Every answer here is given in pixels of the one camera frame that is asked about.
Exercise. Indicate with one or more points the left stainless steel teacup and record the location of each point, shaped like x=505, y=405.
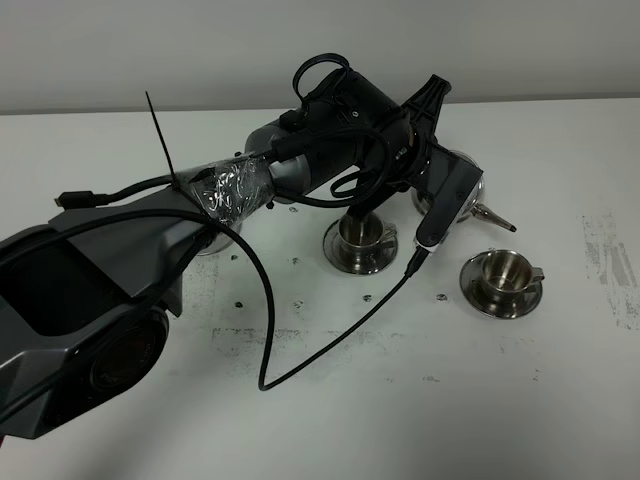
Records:
x=362, y=232

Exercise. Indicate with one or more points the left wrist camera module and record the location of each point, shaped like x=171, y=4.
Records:
x=447, y=182

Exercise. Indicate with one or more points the stainless steel teapot saucer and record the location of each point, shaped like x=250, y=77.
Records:
x=217, y=241

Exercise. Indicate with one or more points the right stainless steel saucer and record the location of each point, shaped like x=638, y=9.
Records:
x=469, y=281

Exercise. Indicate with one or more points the left stainless steel saucer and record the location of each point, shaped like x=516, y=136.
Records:
x=360, y=260

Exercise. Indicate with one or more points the right stainless steel teacup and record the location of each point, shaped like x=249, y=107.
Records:
x=506, y=274

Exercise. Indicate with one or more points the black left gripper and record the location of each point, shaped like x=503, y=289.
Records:
x=350, y=134

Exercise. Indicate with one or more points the stainless steel teacup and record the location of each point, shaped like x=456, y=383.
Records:
x=362, y=232
x=506, y=274

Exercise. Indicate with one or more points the black zip tie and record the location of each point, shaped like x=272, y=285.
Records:
x=160, y=135

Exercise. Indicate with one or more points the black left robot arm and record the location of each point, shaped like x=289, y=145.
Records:
x=85, y=298

